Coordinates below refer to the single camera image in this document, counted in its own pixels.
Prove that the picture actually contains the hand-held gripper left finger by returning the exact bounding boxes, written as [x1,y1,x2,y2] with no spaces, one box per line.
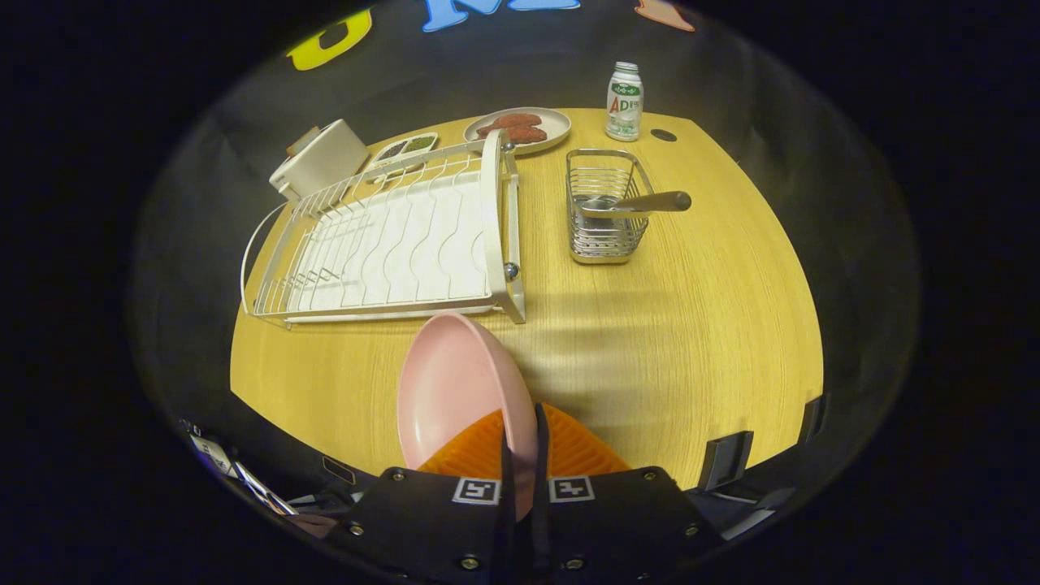
[345,406,518,585]

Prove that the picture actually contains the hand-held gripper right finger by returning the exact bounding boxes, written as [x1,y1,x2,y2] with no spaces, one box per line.
[532,403,725,585]

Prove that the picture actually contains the pink plate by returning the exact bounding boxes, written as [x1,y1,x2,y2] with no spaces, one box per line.
[396,313,539,521]

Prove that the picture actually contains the metal wire basket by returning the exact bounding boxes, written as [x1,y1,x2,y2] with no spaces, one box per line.
[565,149,656,265]

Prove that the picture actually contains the white wire dish rack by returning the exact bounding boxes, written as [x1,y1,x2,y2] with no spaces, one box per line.
[240,130,527,327]

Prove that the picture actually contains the metal spoon with dark handle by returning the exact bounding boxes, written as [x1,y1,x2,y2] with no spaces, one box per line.
[578,191,692,220]

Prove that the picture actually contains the white divided condiment dish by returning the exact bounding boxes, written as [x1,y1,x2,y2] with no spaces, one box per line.
[366,132,440,176]

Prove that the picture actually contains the beige plate with meat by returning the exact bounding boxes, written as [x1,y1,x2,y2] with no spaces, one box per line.
[463,107,572,156]

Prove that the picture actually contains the dark device with white labels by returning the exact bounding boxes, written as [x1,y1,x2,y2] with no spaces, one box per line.
[188,431,297,517]

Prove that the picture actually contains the white toaster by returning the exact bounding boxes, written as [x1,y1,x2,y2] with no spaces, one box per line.
[269,119,371,202]

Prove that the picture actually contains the white drink bottle green label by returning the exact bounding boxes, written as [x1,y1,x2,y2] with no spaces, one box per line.
[605,62,644,142]

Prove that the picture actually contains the black table bracket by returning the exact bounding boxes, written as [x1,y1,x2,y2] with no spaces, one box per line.
[700,431,755,491]
[799,393,828,444]

